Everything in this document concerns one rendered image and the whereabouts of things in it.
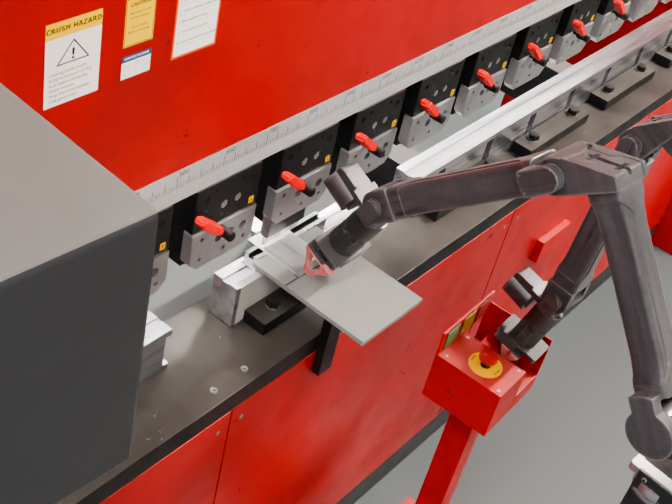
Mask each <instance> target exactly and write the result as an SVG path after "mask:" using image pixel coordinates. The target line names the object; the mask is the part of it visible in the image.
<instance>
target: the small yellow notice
mask: <svg viewBox="0 0 672 504"><path fill-rule="evenodd" d="M155 9H156V0H127V7H126V19H125V31H124V43H123V49H124V48H127V47H129V46H132V45H135V44H138V43H141V42H143V41H146V40H149V39H152V38H153V29H154V19H155Z"/></svg>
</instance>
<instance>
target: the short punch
mask: <svg viewBox="0 0 672 504"><path fill-rule="evenodd" d="M305 208H306V207H305ZM305 208H303V209H302V210H300V211H298V212H296V213H295V214H293V215H291V216H289V217H288V218H286V219H284V220H282V221H280V222H279V223H274V222H273V221H271V220H270V219H269V218H266V219H264V220H262V226H261V231H260V233H261V235H262V236H263V241H262V245H263V244H265V243H267V242H269V241H270V240H272V239H274V238H275V237H277V236H279V235H281V234H282V233H284V232H286V231H288V230H289V229H291V228H293V227H295V226H296V225H298V222H299V220H301V219H302V218H303V217H304V213H305Z"/></svg>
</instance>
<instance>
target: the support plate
mask: <svg viewBox="0 0 672 504"><path fill-rule="evenodd" d="M323 232H325V231H323V230H322V229H320V228H319V227H317V226H315V227H314V228H312V229H310V230H309V231H307V232H305V233H303V234H302V235H300V236H298V237H300V238H301V239H303V240H304V241H305V242H307V243H309V242H310V241H312V240H314V239H315V238H316V237H317V236H319V235H320V234H322V233H323ZM253 267H254V268H255V269H257V270H258V271H259V272H261V273H262V274H264V275H265V276H266V277H268V278H269V279H270V280H272V281H273V282H275V283H276V284H277V285H279V286H280V287H281V288H283V289H284V290H286V291H287V292H288V293H290V294H291V295H292V296H294V297H295V298H297V299H298V300H299V301H301V302H302V303H303V304H305V305H306V306H308V307H309V308H310V309H312V310H313V311H314V312H316V313H317V314H319V315H320V316H321V317H323V318H324V319H325V320H327V321H328V322H330V323H331V324H332V325H334V326H335V327H336V328H338V329H339V330H341V331H342V332H343V333H345V334H346V335H347V336H349V337H350V338H352V339H353V340H354V341H356V342H357V343H358V344H360V345H361V346H363V345H364V344H366V343H367V342H368V341H370V340H371V339H372V338H374V337H375V336H377V335H378V334H379V333H381V332H382V331H383V330H385V329H386V328H387V327H389V326H390V325H392V324H393V323H394V322H396V321H397V320H398V319H400V318H401V317H402V316H404V315H405V314H406V313H408V312H409V311H411V310H412V309H413V308H415V307H416V306H417V305H419V304H420V303H421V302H422V300H423V299H422V298H421V297H420V296H418V295H417V294H415V293H414V292H412V291H411V290H409V289H408V288H406V287H405V286H404V285H402V284H401V283H399V282H398V281H396V280H395V279H393V278H392V277H390V276H389V275H387V274H386V273H385V272H383V271H382V270H380V269H379V268H377V267H376V266H374V265H373V264H371V263H370V262H368V261H367V260H366V259H364V258H363V257H361V256H359V257H357V258H355V259H354V260H352V261H351V262H349V263H348V264H346V265H344V266H343V267H341V268H340V267H338V268H336V269H335V270H336V272H334V273H333V274H331V275H329V276H323V275H307V274H305V275H303V276H302V277H300V278H299V279H297V280H295V281H294V282H292V283H291V284H289V285H288V286H285V285H286V284H287V283H289V282H290V281H292V280H294V279H295V278H297V277H296V276H294V273H293V272H292V271H290V270H289V269H287V268H286V267H285V266H283V265H282V264H280V263H279V262H278V261H276V260H275V259H273V258H272V257H271V256H269V255H266V256H264V257H263V258H261V259H259V260H258V261H256V262H254V263H253Z"/></svg>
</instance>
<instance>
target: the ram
mask: <svg viewBox="0 0 672 504"><path fill-rule="evenodd" d="M536 1H538V0H221V6H220V13H219V20H218V27H217V34H216V42H215V44H213V45H211V46H208V47H205V48H203V49H200V50H198V51H195V52H192V53H190V54H187V55H184V56H182V57H179V58H177V59H174V60H171V51H172V42H173V33H174V25H175V16H176V7H177V0H156V9H155V19H154V29H153V38H152V39H149V40H146V41H143V42H141V43H138V44H135V45H132V46H129V47H127V48H124V49H123V43H124V31H125V19H126V7H127V0H0V83H2V84H3V85H4V86H5V87H6V88H8V89H9V90H10V91H11V92H13V93H14V94H15V95H16V96H18V97H19V98H20V99H21V100H22V101H24V102H25V103H26V104H27V105H29V106H30V107H31V108H32V109H34V110H35V111H36V112H37V113H38V114H40V115H41V116H42V117H43V118H45V119H46V120H47V121H48V122H50V123H51V124H52V125H53V126H54V127H56V128H57V129H58V130H59V131H61V132H62V133H63V134H64V135H65V136H67V137H68V138H69V139H70V140H72V141H73V142H74V143H75V144H77V145H78V146H79V147H80V148H81V149H83V150H84V151H85V152H86V153H88V154H89V155H90V156H91V157H93V158H94V159H95V160H96V161H97V162H99V163H100V164H101V165H102V166H104V167H105V168H106V169H107V170H109V171H110V172H111V173H112V174H113V175H115V176H116V177H117V178H118V179H120V180H121V181H122V182H123V183H125V184H126V185H127V186H128V187H129V188H131V189H132V190H133V191H134V192H137V191H139V190H141V189H143V188H145V187H147V186H149V185H151V184H153V183H156V182H158V181H160V180H162V179H164V178H166V177H168V176H170V175H172V174H175V173H177V172H179V171H181V170H183V169H185V168H187V167H189V166H191V165H193V164H196V163H198V162H200V161H202V160H204V159H206V158H208V157H210V156H212V155H214V154H217V153H219V152H221V151H223V150H225V149H227V148H229V147H231V146H233V145H235V144H238V143H240V142H242V141H244V140H246V139H248V138H250V137H252V136H254V135H256V134H259V133H261V132H263V131H265V130H267V129H269V128H271V127H273V126H275V125H278V124H280V123H282V122H284V121H286V120H288V119H290V118H292V117H294V116H296V115H299V114H301V113H303V112H305V111H307V110H309V109H311V108H313V107H315V106H317V105H320V104H322V103H324V102H326V101H328V100H330V99H332V98H334V97H336V96H338V95H341V94H343V93H345V92H347V91H349V90H351V89H353V88H355V87H357V86H360V85H362V84H364V83H366V82H368V81H370V80H372V79H374V78H376V77H378V76H381V75H383V74H385V73H387V72H389V71H391V70H393V69H395V68H397V67H399V66H402V65H404V64H406V63H408V62H410V61H412V60H414V59H416V58H418V57H420V56H423V55H425V54H427V53H429V52H431V51H433V50H435V49H437V48H439V47H441V46H444V45H446V44H448V43H450V42H452V41H454V40H456V39H458V38H460V37H463V36H465V35H467V34H469V33H471V32H473V31H475V30H477V29H479V28H481V27H484V26H486V25H488V24H490V23H492V22H494V21H496V20H498V19H500V18H502V17H505V16H507V15H509V14H511V13H513V12H515V11H517V10H519V9H521V8H523V7H526V6H528V5H530V4H532V3H534V2H536ZM578 1H580V0H561V1H559V2H557V3H555V4H553V5H551V6H549V7H547V8H545V9H543V10H541V11H539V12H537V13H535V14H533V15H531V16H529V17H526V18H524V19H522V20H520V21H518V22H516V23H514V24H512V25H510V26H508V27H506V28H504V29H502V30H500V31H498V32H496V33H494V34H492V35H490V36H488V37H486V38H484V39H482V40H479V41H477V42H475V43H473V44H471V45H469V46H467V47H465V48H463V49H461V50H459V51H457V52H455V53H453V54H451V55H449V56H447V57H445V58H443V59H441V60H439V61H437V62H435V63H432V64H430V65H428V66H426V67H424V68H422V69H420V70H418V71H416V72H414V73H412V74H410V75H408V76H406V77H404V78H402V79H400V80H398V81H396V82H394V83H392V84H390V85H387V86H385V87H383V88H381V89H379V90H377V91H375V92H373V93H371V94H369V95H367V96H365V97H363V98H361V99H359V100H357V101H355V102H353V103H351V104H349V105H347V106H345V107H343V108H340V109H338V110H336V111H334V112H332V113H330V114H328V115H326V116H324V117H322V118H320V119H318V120H316V121H314V122H312V123H310V124H308V125H306V126H304V127H302V128H300V129H298V130H296V131H293V132H291V133H289V134H287V135H285V136H283V137H281V138H279V139H277V140H275V141H273V142H271V143H269V144H267V145H265V146H263V147H261V148H259V149H257V150H255V151H253V152H251V153H249V154H246V155H244V156H242V157H240V158H238V159H236V160H234V161H232V162H230V163H228V164H226V165H224V166H222V167H220V168H218V169H216V170H214V171H212V172H210V173H208V174H206V175H204V176H201V177H199V178H197V179H195V180H193V181H191V182H189V183H187V184H185V185H183V186H181V187H179V188H177V189H175V190H173V191H171V192H169V193H167V194H165V195H163V196H161V197H159V198H157V199H154V200H152V201H150V202H148V203H149V204H150V205H152V206H153V207H154V208H155V210H156V212H159V211H161V210H163V209H165V208H167V207H169V206H171V205H173V204H175V203H177V202H179V201H181V200H183V199H185V198H187V197H189V196H191V195H193V194H195V193H197V192H199V191H201V190H203V189H205V188H207V187H209V186H211V185H213V184H215V183H217V182H219V181H221V180H223V179H225V178H227V177H229V176H231V175H233V174H235V173H237V172H239V171H241V170H243V169H245V168H247V167H249V166H251V165H253V164H255V163H257V162H259V161H261V160H263V159H265V158H267V157H269V156H271V155H273V154H275V153H277V152H279V151H281V150H283V149H284V148H286V147H288V146H290V145H292V144H294V143H296V142H298V141H300V140H302V139H304V138H306V137H308V136H310V135H312V134H314V133H316V132H318V131H320V130H322V129H324V128H326V127H328V126H330V125H332V124H334V123H336V122H338V121H340V120H342V119H344V118H346V117H348V116H350V115H352V114H354V113H356V112H358V111H360V110H362V109H364V108H366V107H368V106H370V105H372V104H374V103H376V102H378V101H380V100H382V99H384V98H386V97H388V96H390V95H392V94H394V93H396V92H398V91H400V90H402V89H404V88H406V87H408V86H410V85H412V84H414V83H416V82H418V81H420V80H422V79H424V78H426V77H428V76H430V75H432V74H434V73H436V72H438V71H440V70H442V69H444V68H446V67H448V66H450V65H452V64H454V63H456V62H458V61H460V60H462V59H464V58H466V57H468V56H470V55H472V54H474V53H476V52H478V51H480V50H482V49H484V48H486V47H488V46H490V45H492V44H494V43H496V42H498V41H500V40H502V39H504V38H506V37H508V36H510V35H512V34H514V33H516V32H518V31H520V30H522V29H524V28H526V27H528V26H530V25H532V24H534V23H536V22H538V21H540V20H542V19H544V18H546V17H548V16H550V15H552V14H554V13H556V12H558V11H560V10H562V9H564V8H566V7H568V6H570V5H572V4H574V3H576V2H578ZM101 8H103V19H102V34H101V49H100V63H99V78H98V90H96V91H93V92H91V93H88V94H85V95H83V96H80V97H77V98H75V99H72V100H70V101H67V102H64V103H62V104H59V105H56V106H54V107H51V108H49V109H46V110H43V100H44V69H45V37H46V26H48V25H51V24H54V23H57V22H60V21H63V20H67V19H70V18H73V17H76V16H79V15H82V14H85V13H89V12H92V11H95V10H98V9H101ZM151 47H152V49H151V59H150V69H149V70H147V71H145V72H142V73H140V74H137V75H134V76H132V77H129V78H126V79H124V80H121V67H122V58H123V57H126V56H129V55H131V54H134V53H137V52H140V51H142V50H145V49H148V48H151ZM170 60H171V61H170ZM120 80H121V81H120Z"/></svg>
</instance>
